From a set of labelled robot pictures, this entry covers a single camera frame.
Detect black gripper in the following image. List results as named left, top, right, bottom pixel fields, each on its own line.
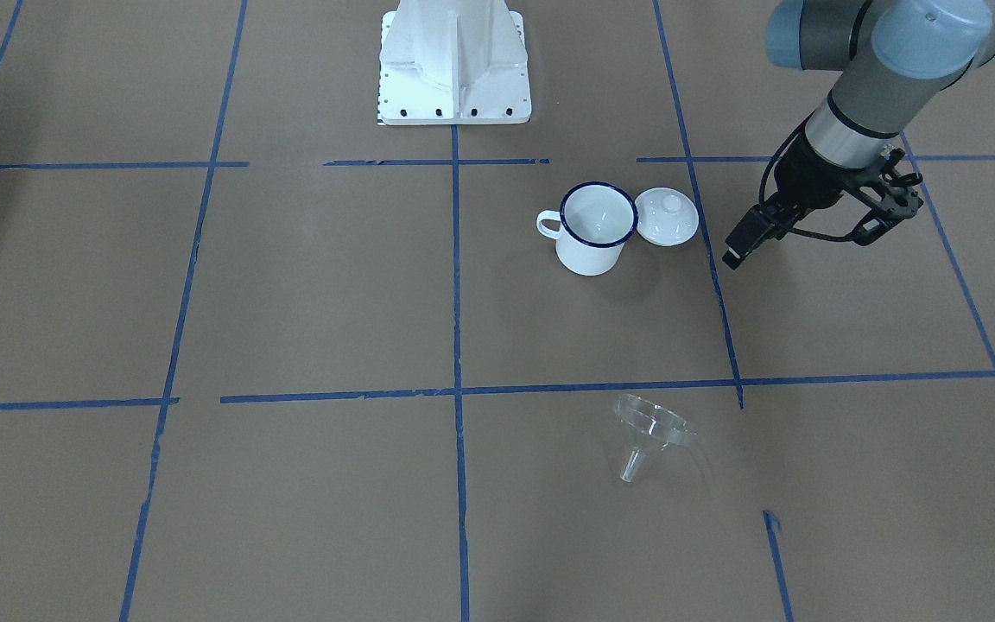
left=761, top=138, right=925, bottom=247

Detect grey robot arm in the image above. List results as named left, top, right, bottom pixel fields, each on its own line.
left=751, top=1, right=995, bottom=245

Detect white enamel mug blue rim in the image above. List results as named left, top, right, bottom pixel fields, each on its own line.
left=536, top=181, right=638, bottom=276

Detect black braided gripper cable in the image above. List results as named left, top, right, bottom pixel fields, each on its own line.
left=759, top=112, right=861, bottom=243

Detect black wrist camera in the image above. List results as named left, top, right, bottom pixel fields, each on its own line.
left=722, top=204, right=776, bottom=270

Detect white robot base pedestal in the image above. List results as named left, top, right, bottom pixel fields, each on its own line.
left=377, top=1, right=533, bottom=126

